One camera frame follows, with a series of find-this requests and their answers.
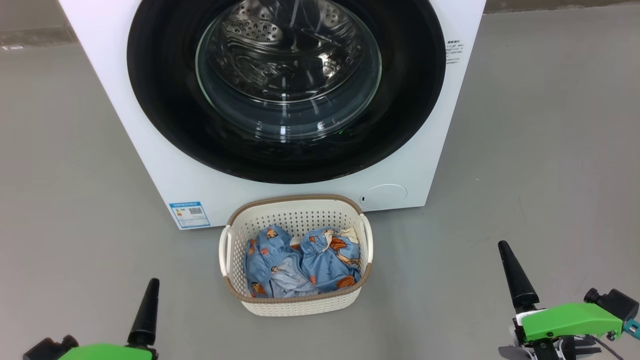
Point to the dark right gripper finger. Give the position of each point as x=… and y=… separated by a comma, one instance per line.
x=520, y=285
x=517, y=354

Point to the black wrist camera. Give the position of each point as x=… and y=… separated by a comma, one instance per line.
x=612, y=302
x=47, y=350

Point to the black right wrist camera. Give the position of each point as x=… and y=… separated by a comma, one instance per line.
x=612, y=302

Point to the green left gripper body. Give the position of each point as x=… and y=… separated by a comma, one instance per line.
x=110, y=352

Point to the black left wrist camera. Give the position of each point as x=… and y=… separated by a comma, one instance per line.
x=47, y=350

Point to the round white filter cover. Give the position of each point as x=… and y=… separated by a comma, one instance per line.
x=384, y=197

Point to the blue energy label sticker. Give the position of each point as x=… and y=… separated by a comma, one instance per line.
x=189, y=215

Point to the teal right camera connector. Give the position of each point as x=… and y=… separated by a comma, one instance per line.
x=632, y=329

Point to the cream perforated laundry basket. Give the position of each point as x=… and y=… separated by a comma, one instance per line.
x=295, y=306

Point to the white front-load washing machine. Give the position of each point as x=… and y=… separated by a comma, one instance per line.
x=300, y=200

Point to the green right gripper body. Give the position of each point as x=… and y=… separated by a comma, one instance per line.
x=570, y=320

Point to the blue cartoon print garment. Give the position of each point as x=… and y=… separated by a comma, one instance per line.
x=272, y=270

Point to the stainless steel washing machine drum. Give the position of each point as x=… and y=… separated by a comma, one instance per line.
x=250, y=30

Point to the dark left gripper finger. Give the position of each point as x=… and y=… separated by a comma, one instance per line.
x=146, y=320

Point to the black-rimmed glass washer door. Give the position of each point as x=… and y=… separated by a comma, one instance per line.
x=160, y=100

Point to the printed text warning label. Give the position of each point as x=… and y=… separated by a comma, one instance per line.
x=454, y=52

